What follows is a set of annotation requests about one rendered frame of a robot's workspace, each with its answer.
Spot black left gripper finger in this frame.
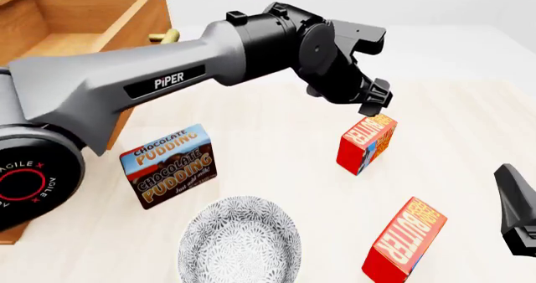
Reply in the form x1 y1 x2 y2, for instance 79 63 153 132
358 104 384 118

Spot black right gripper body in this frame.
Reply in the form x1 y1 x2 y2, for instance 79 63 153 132
503 222 536 258

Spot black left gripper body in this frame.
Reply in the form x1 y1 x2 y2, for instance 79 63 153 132
359 77 394 111

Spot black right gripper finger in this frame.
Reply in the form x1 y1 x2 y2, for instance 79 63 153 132
493 162 536 233

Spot red butter box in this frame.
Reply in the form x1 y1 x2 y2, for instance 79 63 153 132
336 112 399 178
361 196 449 283

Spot wooden drawer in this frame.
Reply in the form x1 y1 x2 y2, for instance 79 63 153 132
0 0 173 151

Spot patterned grey-white bowl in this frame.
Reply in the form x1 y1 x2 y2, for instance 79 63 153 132
178 195 303 283

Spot chocolate pudding box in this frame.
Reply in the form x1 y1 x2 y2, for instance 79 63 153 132
119 122 219 211

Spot brass drawer handle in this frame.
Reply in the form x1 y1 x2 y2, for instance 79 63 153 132
147 28 182 44

